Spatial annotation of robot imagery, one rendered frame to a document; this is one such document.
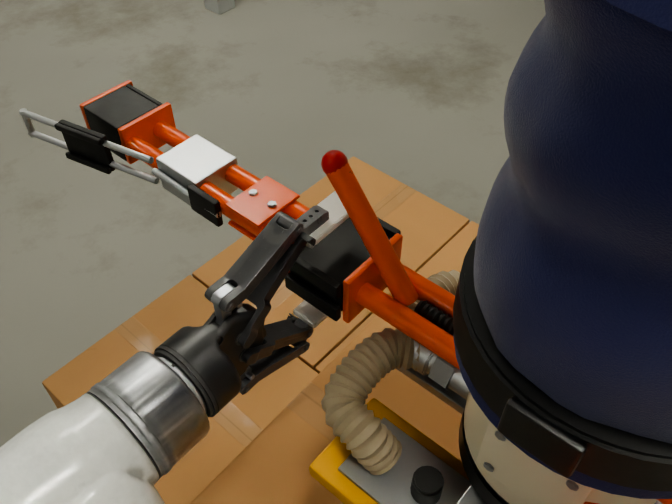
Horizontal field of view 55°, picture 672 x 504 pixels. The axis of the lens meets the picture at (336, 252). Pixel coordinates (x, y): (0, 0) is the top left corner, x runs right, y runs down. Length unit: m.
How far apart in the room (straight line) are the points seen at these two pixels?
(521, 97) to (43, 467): 0.38
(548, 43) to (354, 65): 3.02
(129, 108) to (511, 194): 0.56
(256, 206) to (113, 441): 0.29
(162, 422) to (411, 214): 1.26
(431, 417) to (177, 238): 1.72
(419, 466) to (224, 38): 3.15
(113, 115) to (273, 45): 2.73
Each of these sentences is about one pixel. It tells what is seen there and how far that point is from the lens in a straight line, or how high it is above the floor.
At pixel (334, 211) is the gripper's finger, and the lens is 0.60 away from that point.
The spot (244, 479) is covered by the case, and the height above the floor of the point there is 0.94.
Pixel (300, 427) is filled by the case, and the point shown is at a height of 0.94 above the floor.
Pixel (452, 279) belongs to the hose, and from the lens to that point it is 0.69.
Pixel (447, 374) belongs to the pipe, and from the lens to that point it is 0.62.
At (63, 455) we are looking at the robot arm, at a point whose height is 1.28.
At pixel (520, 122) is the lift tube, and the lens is 0.33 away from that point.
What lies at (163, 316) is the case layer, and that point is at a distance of 1.51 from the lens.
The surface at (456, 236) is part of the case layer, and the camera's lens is 1.65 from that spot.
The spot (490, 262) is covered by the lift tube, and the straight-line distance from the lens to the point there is 0.39.
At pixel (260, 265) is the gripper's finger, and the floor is 1.31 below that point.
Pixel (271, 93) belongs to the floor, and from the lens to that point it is 3.14.
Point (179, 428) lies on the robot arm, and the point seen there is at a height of 1.25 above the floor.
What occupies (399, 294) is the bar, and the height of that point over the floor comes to 1.24.
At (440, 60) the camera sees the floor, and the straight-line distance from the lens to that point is 3.41.
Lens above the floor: 1.70
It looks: 47 degrees down
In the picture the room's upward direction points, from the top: straight up
